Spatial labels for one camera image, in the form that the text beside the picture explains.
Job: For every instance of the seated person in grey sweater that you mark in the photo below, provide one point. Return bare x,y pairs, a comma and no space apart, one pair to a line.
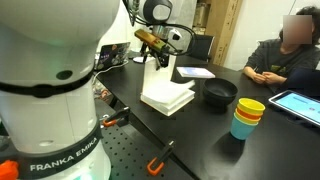
286,56

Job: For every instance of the orange plastic cup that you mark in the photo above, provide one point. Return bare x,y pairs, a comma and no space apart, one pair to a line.
245,114

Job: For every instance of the black bowl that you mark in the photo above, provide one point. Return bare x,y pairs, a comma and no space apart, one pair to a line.
220,91

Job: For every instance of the black perforated mounting board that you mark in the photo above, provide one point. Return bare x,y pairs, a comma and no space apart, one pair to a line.
126,156

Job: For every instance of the dark open laptop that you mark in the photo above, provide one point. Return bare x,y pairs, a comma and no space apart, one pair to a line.
303,81

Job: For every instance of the tablet with lit screen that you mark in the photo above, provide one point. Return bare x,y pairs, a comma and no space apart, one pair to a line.
300,105

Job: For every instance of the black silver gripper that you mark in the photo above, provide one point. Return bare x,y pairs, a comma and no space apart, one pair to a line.
168,33

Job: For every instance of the tall cardboard box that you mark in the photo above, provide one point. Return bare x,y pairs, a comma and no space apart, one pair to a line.
226,43

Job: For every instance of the light blue plastic cup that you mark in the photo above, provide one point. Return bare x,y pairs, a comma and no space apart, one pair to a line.
240,130

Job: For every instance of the orange plastic part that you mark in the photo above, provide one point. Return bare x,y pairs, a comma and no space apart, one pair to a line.
8,170

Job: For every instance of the thick cream orange book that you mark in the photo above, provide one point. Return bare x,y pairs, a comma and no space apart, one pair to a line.
166,96

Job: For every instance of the laptop covered with stickers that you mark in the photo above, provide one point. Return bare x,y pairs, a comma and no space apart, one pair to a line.
113,55

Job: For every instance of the orange black clamp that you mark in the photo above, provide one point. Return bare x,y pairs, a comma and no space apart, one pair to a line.
116,116
160,160

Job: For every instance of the black chair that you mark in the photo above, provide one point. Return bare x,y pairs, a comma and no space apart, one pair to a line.
203,46

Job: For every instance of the yellow plastic cup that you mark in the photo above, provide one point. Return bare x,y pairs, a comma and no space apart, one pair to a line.
250,106

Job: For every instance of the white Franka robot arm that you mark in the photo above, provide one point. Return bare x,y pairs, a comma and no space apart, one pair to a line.
43,110

